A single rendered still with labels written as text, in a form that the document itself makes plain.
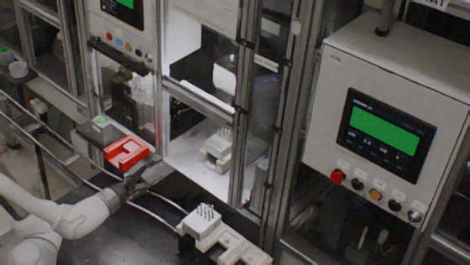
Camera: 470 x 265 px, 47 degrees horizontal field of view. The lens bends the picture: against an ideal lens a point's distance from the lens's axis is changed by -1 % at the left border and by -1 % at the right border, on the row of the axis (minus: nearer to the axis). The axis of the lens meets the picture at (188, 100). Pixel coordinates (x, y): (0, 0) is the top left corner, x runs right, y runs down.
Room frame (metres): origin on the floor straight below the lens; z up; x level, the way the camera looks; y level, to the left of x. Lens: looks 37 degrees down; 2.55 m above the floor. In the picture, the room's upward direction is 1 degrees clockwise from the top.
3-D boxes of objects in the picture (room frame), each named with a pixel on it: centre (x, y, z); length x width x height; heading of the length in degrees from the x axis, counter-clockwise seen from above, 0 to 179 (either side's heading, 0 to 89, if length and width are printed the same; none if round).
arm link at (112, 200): (1.31, 0.28, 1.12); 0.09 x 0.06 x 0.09; 47
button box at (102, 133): (1.88, 0.38, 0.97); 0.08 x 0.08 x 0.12; 47
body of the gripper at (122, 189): (1.36, 0.23, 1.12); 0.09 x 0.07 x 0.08; 137
